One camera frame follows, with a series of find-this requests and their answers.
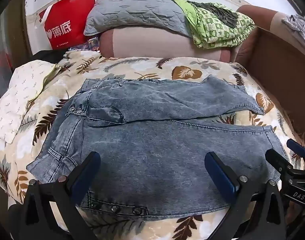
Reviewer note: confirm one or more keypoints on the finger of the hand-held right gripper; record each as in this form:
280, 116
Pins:
277, 161
296, 147

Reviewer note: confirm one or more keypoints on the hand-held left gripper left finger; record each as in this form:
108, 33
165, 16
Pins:
84, 173

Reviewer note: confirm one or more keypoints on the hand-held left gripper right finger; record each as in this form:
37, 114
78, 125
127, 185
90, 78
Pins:
220, 175

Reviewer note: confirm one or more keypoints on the blue denim pants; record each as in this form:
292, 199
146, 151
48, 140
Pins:
155, 160

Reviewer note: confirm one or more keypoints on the white patterned pillow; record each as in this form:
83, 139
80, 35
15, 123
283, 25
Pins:
20, 92

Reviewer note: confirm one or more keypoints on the grey crumpled cloth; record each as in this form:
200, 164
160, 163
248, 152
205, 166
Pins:
298, 27

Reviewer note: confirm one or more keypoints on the leaf print blanket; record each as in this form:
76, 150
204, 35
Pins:
142, 67

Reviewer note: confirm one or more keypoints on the black cloth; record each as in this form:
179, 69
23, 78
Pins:
48, 55

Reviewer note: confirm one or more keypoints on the colourful snack packets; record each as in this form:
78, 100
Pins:
92, 45

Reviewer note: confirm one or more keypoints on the brown upholstered cushion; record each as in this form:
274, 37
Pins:
257, 17

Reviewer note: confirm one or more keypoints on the green patterned blanket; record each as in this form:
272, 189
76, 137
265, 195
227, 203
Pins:
212, 33

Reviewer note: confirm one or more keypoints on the pink bolster cushion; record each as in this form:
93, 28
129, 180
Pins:
155, 42

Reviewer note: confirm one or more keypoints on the dark grey-green cloth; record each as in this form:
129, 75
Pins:
217, 11

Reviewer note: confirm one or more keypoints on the red shopping bag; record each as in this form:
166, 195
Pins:
65, 17

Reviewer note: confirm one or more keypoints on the grey quilted pillow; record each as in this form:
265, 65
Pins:
132, 10

